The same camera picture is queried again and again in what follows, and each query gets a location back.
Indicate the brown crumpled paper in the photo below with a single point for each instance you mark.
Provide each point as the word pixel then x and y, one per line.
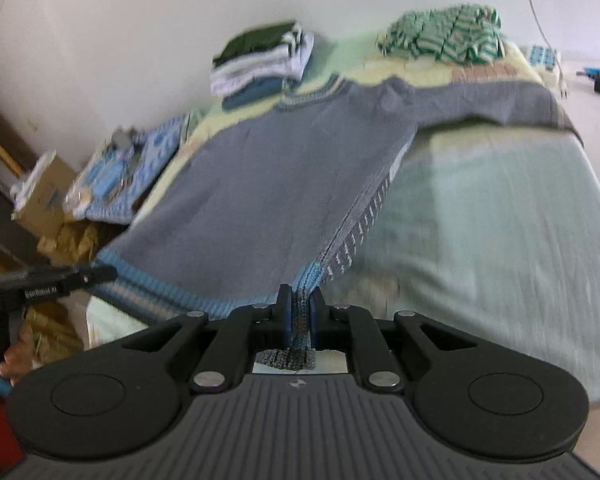
pixel 65 245

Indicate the grey knit sweater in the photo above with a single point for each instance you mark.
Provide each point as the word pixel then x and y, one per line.
pixel 280 185

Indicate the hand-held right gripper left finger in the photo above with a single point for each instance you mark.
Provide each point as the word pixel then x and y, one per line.
pixel 283 315

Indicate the printed bed blanket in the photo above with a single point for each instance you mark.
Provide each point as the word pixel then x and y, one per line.
pixel 480 240

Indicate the lavender folded garment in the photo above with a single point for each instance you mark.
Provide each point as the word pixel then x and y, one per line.
pixel 250 77

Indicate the blue folded garment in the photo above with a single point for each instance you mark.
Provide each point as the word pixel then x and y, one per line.
pixel 252 94

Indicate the blue printed white cloth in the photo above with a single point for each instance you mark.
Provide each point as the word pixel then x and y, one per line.
pixel 544 55

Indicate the white papers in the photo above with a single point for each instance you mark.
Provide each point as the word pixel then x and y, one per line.
pixel 30 180

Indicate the cardboard box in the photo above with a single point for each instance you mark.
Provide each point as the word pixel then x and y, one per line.
pixel 50 195

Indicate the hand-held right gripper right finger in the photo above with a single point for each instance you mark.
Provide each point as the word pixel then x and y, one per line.
pixel 317 315

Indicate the person's left hand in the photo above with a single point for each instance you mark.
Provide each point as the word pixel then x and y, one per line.
pixel 19 355

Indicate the dark green folded garment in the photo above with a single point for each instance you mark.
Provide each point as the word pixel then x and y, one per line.
pixel 255 40

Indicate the green striped garment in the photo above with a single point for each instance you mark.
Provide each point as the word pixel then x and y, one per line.
pixel 440 35

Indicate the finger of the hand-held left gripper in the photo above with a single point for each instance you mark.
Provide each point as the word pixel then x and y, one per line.
pixel 99 275

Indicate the blue patterned cloth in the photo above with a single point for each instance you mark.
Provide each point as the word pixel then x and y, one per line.
pixel 130 180

